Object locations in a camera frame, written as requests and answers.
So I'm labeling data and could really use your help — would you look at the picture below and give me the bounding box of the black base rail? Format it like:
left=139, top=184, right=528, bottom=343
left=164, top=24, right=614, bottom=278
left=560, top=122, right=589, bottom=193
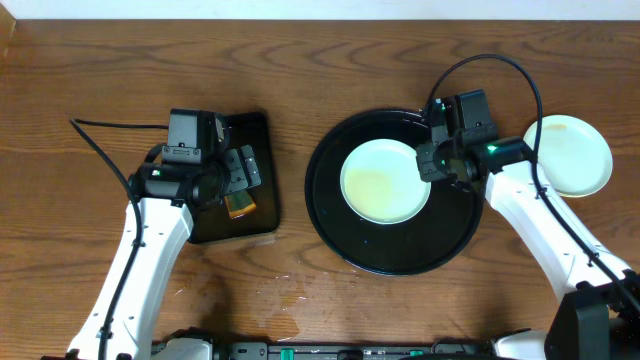
left=211, top=342, right=496, bottom=360

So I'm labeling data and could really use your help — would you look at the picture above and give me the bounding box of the black rectangular tray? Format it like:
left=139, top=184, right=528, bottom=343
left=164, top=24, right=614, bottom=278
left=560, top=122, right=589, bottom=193
left=188, top=112, right=281, bottom=244

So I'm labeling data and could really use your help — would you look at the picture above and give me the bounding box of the orange green scrub sponge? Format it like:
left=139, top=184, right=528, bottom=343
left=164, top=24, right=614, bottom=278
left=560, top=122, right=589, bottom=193
left=224, top=190, right=257, bottom=219

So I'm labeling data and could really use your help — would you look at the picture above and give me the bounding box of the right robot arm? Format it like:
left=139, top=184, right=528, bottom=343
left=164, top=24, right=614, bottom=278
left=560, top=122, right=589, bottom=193
left=416, top=137, right=639, bottom=359

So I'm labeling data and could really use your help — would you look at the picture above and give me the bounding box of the light blue plate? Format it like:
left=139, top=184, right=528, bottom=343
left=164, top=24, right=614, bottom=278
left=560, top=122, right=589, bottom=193
left=539, top=115, right=613, bottom=197
left=340, top=139, right=431, bottom=225

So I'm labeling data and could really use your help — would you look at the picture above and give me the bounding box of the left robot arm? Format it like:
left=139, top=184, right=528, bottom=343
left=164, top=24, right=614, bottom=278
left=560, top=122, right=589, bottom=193
left=65, top=144, right=272, bottom=359

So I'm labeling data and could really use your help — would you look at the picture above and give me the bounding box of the black round tray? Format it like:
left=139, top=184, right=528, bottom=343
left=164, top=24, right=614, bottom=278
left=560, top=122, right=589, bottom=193
left=305, top=109, right=484, bottom=276

